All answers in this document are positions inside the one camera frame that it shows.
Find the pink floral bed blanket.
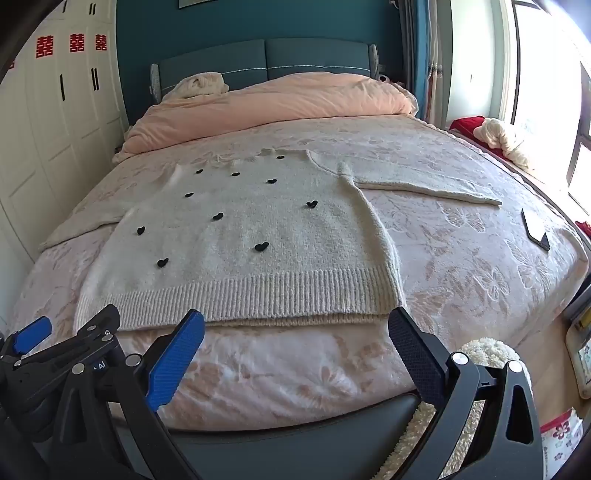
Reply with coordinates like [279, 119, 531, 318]
[9, 113, 583, 432]

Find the red cloth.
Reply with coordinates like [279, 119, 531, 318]
[449, 115, 509, 161]

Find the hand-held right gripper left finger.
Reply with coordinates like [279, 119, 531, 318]
[108, 309, 206, 480]

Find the cream fleece cloth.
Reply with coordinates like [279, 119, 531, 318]
[369, 338, 534, 480]

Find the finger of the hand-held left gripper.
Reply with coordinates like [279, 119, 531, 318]
[62, 304, 122, 358]
[0, 316, 54, 366]

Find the white floral fabric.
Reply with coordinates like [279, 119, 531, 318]
[539, 410, 585, 480]

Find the blue upholstered headboard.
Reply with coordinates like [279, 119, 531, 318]
[150, 39, 385, 107]

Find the patterned curtain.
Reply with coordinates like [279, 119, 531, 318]
[396, 0, 448, 126]

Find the peach duvet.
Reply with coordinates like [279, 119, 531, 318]
[113, 71, 419, 163]

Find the white wardrobe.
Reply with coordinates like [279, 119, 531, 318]
[0, 0, 127, 296]

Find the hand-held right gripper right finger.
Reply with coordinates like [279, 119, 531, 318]
[388, 307, 546, 480]

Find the black phone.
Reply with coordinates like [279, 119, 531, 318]
[521, 209, 551, 252]

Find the white sweater with black hearts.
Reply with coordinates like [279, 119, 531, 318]
[39, 148, 504, 332]

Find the window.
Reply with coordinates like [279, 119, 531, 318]
[505, 0, 591, 217]

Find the cream crumpled cloth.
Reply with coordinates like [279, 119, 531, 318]
[161, 72, 230, 100]

